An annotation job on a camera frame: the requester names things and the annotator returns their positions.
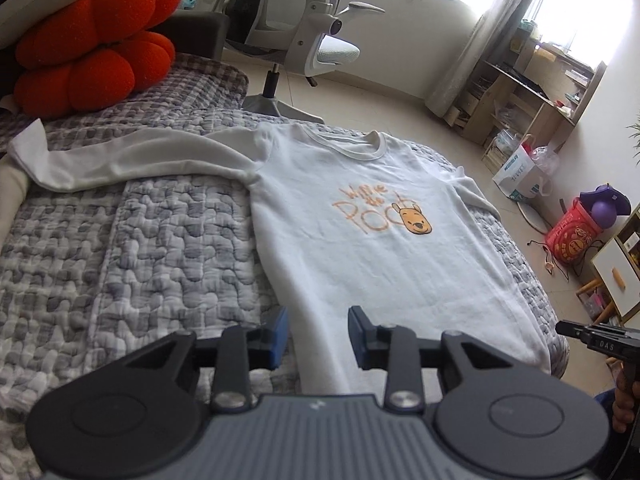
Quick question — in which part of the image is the white office chair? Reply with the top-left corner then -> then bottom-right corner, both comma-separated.
222,0 -> 388,125

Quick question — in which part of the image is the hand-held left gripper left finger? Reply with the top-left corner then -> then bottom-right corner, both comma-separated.
127,306 -> 290,412

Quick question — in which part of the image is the white cardboard box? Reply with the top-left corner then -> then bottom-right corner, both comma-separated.
492,142 -> 551,201

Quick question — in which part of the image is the purple toy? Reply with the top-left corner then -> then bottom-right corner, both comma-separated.
580,184 -> 633,228

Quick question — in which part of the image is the cream white garment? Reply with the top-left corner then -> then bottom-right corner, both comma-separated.
0,164 -> 32,233

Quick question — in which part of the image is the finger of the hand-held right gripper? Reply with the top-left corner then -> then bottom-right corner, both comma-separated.
555,322 -> 593,345

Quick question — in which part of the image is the beige curtain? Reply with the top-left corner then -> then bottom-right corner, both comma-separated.
425,0 -> 558,122

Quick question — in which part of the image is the clear plastic bag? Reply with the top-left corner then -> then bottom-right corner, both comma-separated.
530,145 -> 561,177

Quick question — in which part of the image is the white bear print sweatshirt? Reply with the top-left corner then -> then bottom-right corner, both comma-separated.
6,119 -> 568,398

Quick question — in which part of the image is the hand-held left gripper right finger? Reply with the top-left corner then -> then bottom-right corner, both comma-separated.
348,305 -> 496,412

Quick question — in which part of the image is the red patterned bag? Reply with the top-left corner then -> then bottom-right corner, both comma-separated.
545,197 -> 603,268

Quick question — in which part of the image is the grey quilted blanket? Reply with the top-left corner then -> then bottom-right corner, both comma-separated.
0,52 -> 571,480

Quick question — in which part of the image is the person's right hand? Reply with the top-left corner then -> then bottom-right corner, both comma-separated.
614,365 -> 640,433

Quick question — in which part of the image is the wooden shelf desk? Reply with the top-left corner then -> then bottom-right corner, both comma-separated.
447,25 -> 608,171

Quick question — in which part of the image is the black computer case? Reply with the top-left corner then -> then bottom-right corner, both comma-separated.
227,0 -> 273,48

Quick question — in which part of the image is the white wooden cabinet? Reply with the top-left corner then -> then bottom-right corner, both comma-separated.
577,205 -> 640,326

